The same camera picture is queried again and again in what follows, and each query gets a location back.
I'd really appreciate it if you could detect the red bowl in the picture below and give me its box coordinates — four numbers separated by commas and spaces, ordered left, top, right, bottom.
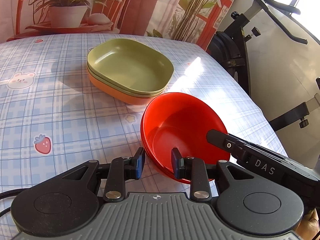
140, 92, 231, 179

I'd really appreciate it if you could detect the green plate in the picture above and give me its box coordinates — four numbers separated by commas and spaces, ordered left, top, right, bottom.
87, 63, 164, 98
87, 38, 174, 95

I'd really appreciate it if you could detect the person's right hand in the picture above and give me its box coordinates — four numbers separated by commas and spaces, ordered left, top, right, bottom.
295, 209, 319, 240

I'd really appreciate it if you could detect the orange plate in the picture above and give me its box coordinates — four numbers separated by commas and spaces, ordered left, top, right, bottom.
87, 67, 166, 106

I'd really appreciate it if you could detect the black exercise bike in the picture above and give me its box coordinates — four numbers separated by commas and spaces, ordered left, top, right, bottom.
207, 0, 319, 132

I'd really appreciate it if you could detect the printed backdrop cloth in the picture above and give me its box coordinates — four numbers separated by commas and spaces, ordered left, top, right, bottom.
1, 0, 234, 48

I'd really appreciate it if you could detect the black cable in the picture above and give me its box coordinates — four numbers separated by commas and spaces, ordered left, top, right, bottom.
0, 188, 25, 218

